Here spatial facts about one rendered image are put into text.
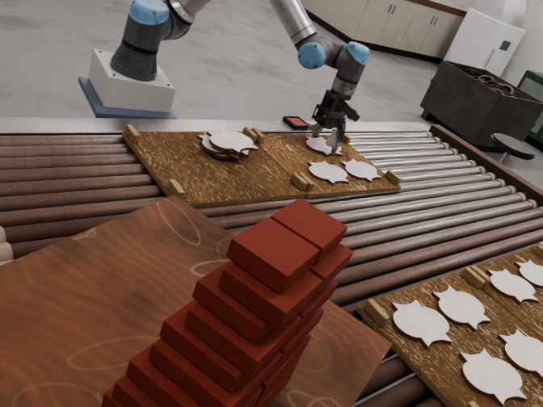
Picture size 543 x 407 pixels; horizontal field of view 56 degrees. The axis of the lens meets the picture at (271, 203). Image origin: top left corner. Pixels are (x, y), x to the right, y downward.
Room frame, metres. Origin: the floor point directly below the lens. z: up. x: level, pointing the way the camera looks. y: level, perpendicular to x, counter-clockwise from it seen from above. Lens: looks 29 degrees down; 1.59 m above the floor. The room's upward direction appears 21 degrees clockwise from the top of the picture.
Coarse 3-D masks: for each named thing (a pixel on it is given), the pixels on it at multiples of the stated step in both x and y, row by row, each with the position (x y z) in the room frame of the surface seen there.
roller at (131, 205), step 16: (400, 176) 1.70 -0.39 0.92; (416, 176) 1.77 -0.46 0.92; (432, 176) 1.84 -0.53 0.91; (448, 176) 1.92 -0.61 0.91; (48, 208) 0.84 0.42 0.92; (64, 208) 0.86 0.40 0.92; (80, 208) 0.88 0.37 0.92; (96, 208) 0.90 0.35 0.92; (112, 208) 0.92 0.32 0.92; (128, 208) 0.95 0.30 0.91; (0, 224) 0.75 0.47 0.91; (16, 224) 0.77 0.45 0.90
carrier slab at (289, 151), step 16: (256, 144) 1.49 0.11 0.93; (272, 144) 1.53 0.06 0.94; (288, 144) 1.58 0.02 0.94; (304, 144) 1.62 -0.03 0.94; (288, 160) 1.46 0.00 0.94; (304, 160) 1.50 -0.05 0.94; (320, 160) 1.54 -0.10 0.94; (336, 160) 1.59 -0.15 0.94; (384, 176) 1.61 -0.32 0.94; (320, 192) 1.32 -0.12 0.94; (336, 192) 1.37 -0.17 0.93; (352, 192) 1.42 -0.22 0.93; (368, 192) 1.47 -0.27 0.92
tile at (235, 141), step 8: (224, 128) 1.39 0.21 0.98; (216, 136) 1.32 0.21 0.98; (224, 136) 1.34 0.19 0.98; (232, 136) 1.36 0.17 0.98; (240, 136) 1.38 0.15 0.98; (216, 144) 1.28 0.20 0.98; (224, 144) 1.29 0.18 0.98; (232, 144) 1.31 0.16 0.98; (240, 144) 1.33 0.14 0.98; (248, 144) 1.35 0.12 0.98
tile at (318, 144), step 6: (306, 138) 1.67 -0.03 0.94; (312, 138) 1.67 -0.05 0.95; (318, 138) 1.70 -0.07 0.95; (306, 144) 1.61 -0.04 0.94; (312, 144) 1.63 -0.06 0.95; (318, 144) 1.65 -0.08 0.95; (324, 144) 1.67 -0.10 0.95; (312, 150) 1.59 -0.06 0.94; (318, 150) 1.60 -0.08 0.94; (324, 150) 1.61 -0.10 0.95; (330, 150) 1.63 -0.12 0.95
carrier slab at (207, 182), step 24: (144, 144) 1.22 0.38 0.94; (168, 144) 1.27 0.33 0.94; (192, 144) 1.32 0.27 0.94; (168, 168) 1.14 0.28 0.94; (192, 168) 1.19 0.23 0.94; (216, 168) 1.23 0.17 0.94; (240, 168) 1.29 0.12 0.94; (264, 168) 1.34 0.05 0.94; (168, 192) 1.04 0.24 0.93; (192, 192) 1.07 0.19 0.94; (216, 192) 1.11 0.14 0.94; (240, 192) 1.16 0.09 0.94; (264, 192) 1.20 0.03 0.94; (288, 192) 1.25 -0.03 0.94
